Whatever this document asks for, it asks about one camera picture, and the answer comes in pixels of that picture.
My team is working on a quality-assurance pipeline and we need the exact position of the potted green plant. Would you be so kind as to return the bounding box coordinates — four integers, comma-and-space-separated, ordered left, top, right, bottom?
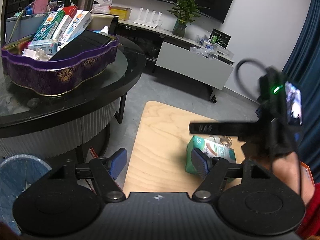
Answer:
168, 0, 208, 37

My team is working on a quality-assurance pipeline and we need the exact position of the white router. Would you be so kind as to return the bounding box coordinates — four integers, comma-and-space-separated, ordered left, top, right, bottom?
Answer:
133, 8, 162, 28

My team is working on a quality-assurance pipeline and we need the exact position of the orange white tray box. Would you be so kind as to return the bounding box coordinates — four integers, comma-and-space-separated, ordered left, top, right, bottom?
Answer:
300, 161, 315, 185

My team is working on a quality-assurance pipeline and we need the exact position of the white plastic bag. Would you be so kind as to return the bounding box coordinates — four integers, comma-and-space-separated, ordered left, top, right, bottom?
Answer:
91, 0, 113, 14

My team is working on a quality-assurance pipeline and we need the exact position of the black green display box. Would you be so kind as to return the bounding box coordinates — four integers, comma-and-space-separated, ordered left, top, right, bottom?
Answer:
208, 29, 231, 48

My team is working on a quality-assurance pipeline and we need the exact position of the blue mesh trash bin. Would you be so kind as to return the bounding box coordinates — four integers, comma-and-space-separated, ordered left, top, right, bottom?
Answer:
0, 154, 52, 235

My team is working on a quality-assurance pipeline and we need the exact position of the person right hand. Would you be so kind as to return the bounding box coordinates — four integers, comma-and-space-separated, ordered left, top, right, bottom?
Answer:
245, 152, 319, 205

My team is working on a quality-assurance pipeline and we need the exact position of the blue curtain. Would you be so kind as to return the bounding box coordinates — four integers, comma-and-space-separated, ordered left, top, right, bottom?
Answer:
283, 0, 319, 182

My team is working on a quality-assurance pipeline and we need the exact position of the steel thermos cup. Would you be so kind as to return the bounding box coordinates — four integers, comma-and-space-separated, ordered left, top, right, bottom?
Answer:
76, 0, 94, 11

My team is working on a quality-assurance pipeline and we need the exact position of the green white carton box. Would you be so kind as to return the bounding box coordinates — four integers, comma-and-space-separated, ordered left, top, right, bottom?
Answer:
185, 135, 236, 174

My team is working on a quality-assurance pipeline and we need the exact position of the yellow box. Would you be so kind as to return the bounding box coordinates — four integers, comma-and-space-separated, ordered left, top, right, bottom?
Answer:
110, 6, 132, 21

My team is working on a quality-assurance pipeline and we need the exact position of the white tv cabinet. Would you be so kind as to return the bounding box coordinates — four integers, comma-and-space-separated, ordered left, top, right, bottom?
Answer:
117, 21, 234, 103

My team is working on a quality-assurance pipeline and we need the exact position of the purple storage basket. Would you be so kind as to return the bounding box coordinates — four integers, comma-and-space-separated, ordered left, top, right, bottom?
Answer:
2, 30, 119, 96

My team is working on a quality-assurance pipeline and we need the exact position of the black round coffee table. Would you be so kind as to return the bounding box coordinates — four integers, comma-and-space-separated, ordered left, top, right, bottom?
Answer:
1, 37, 146, 159

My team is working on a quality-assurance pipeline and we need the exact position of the wooden table board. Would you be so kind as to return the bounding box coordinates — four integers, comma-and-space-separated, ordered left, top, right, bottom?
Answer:
122, 100, 251, 197

